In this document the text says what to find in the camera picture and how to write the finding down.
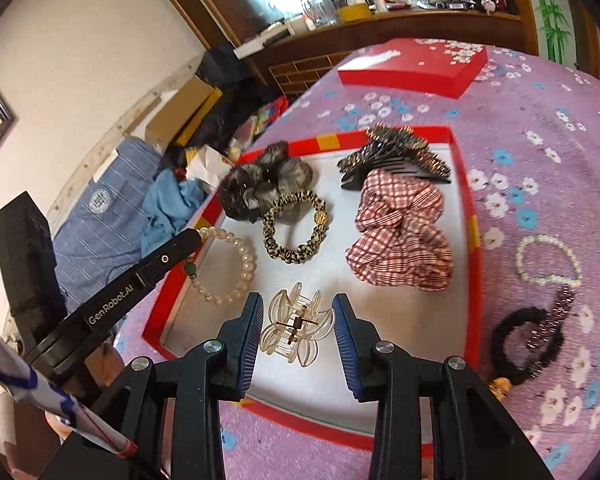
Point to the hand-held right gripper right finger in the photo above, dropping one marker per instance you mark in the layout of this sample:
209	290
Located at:
347	345

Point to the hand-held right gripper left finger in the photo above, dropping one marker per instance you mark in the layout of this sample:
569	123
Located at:
247	345

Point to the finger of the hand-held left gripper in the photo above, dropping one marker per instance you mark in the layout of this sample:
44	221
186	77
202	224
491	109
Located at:
172	255

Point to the clear plastic claw clip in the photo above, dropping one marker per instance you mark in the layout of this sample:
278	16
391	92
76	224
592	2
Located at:
310	340

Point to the red jewelry box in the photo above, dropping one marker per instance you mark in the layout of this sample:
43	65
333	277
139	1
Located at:
330	240

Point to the black scrunchie with gold charm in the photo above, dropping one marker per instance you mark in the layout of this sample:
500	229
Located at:
505	327

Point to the blue cloth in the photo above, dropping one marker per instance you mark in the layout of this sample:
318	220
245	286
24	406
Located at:
170	205

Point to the blue striped shirt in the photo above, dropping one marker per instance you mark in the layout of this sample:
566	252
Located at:
105	210

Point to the crumpled white paper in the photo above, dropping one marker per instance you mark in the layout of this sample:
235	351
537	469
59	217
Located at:
210	162

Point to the grey organza scrunchie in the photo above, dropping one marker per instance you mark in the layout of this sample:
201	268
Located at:
245	185

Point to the red plaid scrunchie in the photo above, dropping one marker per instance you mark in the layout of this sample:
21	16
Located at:
400	240

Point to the cardboard box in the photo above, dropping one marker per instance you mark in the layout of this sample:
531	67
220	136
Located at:
180	110

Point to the black bag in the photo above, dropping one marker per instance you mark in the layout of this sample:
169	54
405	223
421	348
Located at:
220	67

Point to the black jewelled hair combs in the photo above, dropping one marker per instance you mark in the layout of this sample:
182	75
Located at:
390	155

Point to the dark beaded hair clip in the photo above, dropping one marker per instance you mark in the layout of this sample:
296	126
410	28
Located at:
555	315

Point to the white board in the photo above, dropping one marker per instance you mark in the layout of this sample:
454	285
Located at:
260	45

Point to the wooden counter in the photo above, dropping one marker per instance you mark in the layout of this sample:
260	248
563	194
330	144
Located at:
330	40

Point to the red box lid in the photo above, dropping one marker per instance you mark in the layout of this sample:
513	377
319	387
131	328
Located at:
410	75

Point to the glass pitcher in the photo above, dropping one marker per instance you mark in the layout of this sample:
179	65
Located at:
310	10

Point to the yellow box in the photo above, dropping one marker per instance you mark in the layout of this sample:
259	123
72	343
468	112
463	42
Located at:
354	12

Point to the plush toy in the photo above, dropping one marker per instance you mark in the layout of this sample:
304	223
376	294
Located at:
490	5

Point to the green bamboo wall sticker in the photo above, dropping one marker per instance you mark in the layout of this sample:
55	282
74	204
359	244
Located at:
555	15

